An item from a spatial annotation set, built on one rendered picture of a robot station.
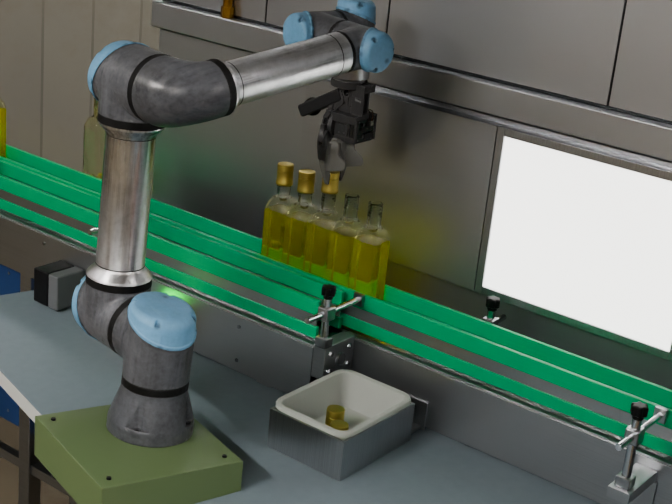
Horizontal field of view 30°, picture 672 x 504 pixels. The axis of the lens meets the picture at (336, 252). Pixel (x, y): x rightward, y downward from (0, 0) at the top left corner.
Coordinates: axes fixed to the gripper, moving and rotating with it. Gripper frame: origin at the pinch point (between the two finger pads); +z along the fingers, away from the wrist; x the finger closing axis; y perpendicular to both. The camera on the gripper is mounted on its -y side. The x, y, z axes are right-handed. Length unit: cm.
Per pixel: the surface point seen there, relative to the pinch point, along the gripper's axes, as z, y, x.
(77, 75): 50, -248, 158
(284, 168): 1.1, -10.7, -1.4
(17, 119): 67, -255, 133
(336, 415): 36.0, 23.8, -23.9
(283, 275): 21.5, -4.8, -6.3
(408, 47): -25.4, 5.3, 14.8
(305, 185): 3.1, -4.8, -1.6
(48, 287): 37, -57, -23
